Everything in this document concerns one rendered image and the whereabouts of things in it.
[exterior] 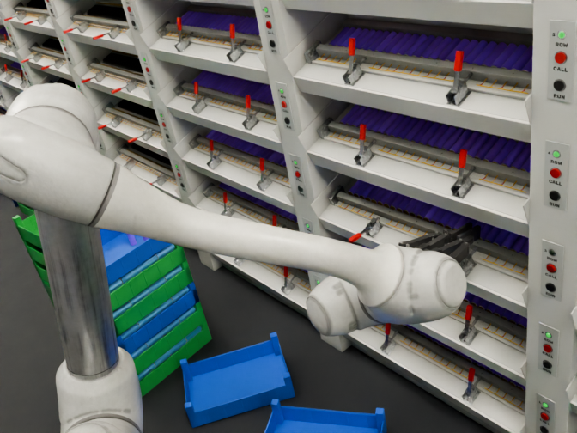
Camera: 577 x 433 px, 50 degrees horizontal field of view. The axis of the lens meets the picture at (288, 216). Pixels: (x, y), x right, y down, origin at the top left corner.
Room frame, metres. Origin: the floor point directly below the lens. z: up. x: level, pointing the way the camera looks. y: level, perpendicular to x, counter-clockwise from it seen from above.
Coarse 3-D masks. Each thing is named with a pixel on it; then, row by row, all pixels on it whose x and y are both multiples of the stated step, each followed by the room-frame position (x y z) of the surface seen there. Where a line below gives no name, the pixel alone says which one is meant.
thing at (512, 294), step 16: (336, 176) 1.45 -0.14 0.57; (336, 192) 1.42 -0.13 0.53; (320, 208) 1.41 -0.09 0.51; (336, 208) 1.41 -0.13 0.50; (352, 208) 1.38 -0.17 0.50; (336, 224) 1.35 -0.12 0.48; (352, 224) 1.33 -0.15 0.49; (400, 224) 1.25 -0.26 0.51; (368, 240) 1.26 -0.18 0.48; (384, 240) 1.23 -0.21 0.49; (400, 240) 1.21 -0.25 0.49; (480, 256) 1.07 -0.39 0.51; (480, 272) 1.03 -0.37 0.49; (496, 272) 1.01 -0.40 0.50; (512, 272) 1.00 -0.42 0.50; (480, 288) 1.00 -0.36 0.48; (496, 288) 0.98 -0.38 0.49; (512, 288) 0.96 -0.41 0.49; (496, 304) 0.98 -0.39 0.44; (512, 304) 0.94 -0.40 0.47
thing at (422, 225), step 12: (348, 204) 1.38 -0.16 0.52; (360, 204) 1.35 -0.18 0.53; (372, 204) 1.33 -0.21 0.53; (384, 216) 1.29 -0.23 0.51; (396, 216) 1.25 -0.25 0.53; (408, 216) 1.24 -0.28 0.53; (420, 228) 1.20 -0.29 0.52; (432, 228) 1.17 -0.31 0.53; (444, 228) 1.16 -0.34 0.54; (480, 240) 1.08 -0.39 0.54; (480, 252) 1.07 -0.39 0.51; (492, 252) 1.04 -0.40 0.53; (504, 252) 1.03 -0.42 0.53; (516, 252) 1.02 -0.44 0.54; (504, 264) 1.01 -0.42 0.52; (516, 264) 1.00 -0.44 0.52
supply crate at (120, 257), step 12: (108, 240) 1.65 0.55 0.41; (120, 240) 1.65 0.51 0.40; (156, 240) 1.54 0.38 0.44; (108, 252) 1.59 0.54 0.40; (120, 252) 1.58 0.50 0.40; (132, 252) 1.49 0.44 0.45; (144, 252) 1.51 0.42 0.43; (156, 252) 1.53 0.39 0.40; (108, 264) 1.52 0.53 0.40; (120, 264) 1.45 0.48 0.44; (132, 264) 1.48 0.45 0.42; (108, 276) 1.42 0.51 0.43; (120, 276) 1.45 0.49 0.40
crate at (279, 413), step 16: (272, 400) 1.20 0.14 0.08; (272, 416) 1.17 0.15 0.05; (288, 416) 1.19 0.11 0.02; (304, 416) 1.17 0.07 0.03; (320, 416) 1.15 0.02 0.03; (336, 416) 1.14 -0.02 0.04; (352, 416) 1.12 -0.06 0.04; (368, 416) 1.11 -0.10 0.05; (384, 416) 1.09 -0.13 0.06; (272, 432) 1.15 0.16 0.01; (288, 432) 1.15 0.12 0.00; (304, 432) 1.14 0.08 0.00; (320, 432) 1.13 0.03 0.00; (336, 432) 1.12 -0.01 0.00; (352, 432) 1.11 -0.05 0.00; (368, 432) 1.09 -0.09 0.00; (384, 432) 1.06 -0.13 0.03
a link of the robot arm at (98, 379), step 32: (32, 96) 0.93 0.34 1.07; (64, 96) 0.95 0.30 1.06; (96, 128) 0.96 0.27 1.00; (64, 224) 0.92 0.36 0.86; (64, 256) 0.92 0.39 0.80; (96, 256) 0.94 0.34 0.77; (64, 288) 0.92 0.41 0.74; (96, 288) 0.93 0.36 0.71; (64, 320) 0.92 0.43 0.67; (96, 320) 0.92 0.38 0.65; (64, 352) 0.94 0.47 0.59; (96, 352) 0.92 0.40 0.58; (128, 352) 1.01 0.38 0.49; (64, 384) 0.92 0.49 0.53; (96, 384) 0.90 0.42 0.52; (128, 384) 0.93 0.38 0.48; (64, 416) 0.89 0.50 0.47; (96, 416) 0.87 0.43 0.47; (128, 416) 0.89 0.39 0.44
